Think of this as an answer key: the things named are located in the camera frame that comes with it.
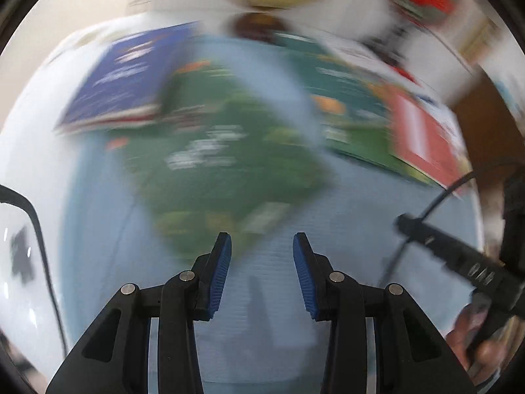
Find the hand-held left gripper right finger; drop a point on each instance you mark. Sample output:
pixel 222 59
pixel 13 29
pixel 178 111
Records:
pixel 305 279

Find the brown wooden cabinet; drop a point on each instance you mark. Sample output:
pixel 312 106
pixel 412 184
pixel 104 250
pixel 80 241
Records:
pixel 488 131

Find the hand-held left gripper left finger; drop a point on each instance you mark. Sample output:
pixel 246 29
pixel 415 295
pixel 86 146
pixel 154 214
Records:
pixel 219 279

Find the person's right hand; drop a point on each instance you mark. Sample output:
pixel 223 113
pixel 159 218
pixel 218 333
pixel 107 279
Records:
pixel 463 328

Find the red and white book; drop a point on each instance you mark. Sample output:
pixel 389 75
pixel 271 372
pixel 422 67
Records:
pixel 426 143

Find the green leafy insect book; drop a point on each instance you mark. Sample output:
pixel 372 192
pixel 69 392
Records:
pixel 229 164

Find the blue book with bird print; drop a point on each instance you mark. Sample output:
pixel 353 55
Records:
pixel 123 78

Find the light blue textured mat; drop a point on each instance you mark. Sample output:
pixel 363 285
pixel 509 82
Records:
pixel 266 295

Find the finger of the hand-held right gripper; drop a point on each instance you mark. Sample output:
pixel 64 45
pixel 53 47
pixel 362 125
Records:
pixel 430 240

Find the dark teal book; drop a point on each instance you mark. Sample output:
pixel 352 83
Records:
pixel 348 90

